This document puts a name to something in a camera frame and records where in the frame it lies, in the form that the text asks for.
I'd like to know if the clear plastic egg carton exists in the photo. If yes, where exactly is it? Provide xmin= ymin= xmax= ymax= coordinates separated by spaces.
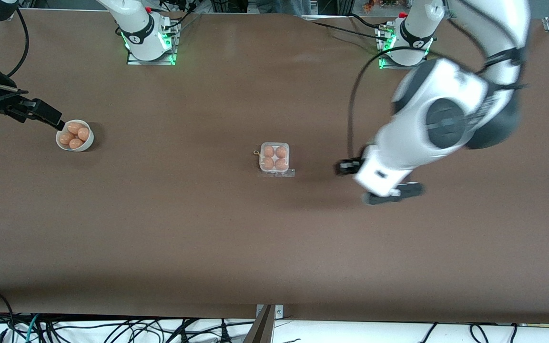
xmin=254 ymin=141 xmax=296 ymax=179

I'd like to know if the white round bowl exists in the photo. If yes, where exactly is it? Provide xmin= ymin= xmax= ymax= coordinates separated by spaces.
xmin=56 ymin=119 xmax=95 ymax=152

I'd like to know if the person in blue jeans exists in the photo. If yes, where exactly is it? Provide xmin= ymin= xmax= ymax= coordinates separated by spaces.
xmin=272 ymin=0 xmax=313 ymax=15

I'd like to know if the dark slanted bar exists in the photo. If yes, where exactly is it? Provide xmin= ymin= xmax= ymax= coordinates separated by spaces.
xmin=242 ymin=305 xmax=275 ymax=343

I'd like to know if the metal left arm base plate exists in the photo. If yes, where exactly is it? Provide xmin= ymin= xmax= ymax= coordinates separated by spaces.
xmin=378 ymin=25 xmax=429 ymax=71

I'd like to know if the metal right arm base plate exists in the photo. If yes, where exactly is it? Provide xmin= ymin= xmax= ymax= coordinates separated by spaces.
xmin=126 ymin=21 xmax=179 ymax=66

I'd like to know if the long black base cable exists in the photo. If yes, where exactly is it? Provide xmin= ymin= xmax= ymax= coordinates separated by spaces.
xmin=301 ymin=18 xmax=389 ymax=41

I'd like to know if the short black base cable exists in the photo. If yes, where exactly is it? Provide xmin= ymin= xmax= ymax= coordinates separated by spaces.
xmin=348 ymin=13 xmax=383 ymax=29

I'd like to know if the small metal table bracket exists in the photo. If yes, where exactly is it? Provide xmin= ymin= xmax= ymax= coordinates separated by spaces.
xmin=255 ymin=304 xmax=284 ymax=319

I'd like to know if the black base cable bundle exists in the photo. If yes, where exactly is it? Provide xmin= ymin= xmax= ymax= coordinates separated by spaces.
xmin=146 ymin=0 xmax=203 ymax=30

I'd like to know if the teal cable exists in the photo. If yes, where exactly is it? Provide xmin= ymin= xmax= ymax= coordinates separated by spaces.
xmin=25 ymin=313 xmax=41 ymax=343

